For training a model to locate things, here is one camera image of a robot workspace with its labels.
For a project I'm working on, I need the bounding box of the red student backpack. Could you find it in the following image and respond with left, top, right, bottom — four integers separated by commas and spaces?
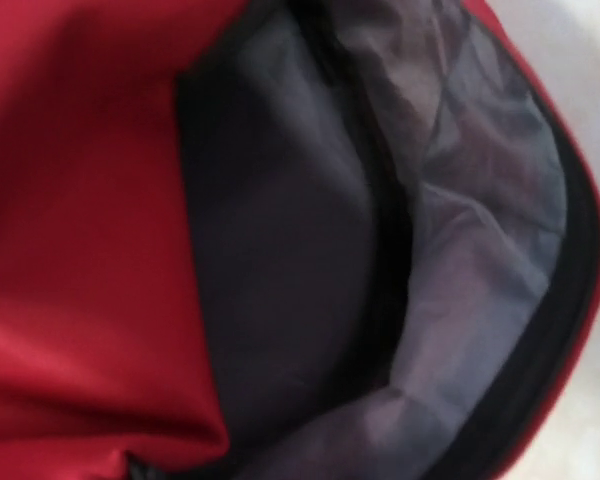
0, 1, 600, 479

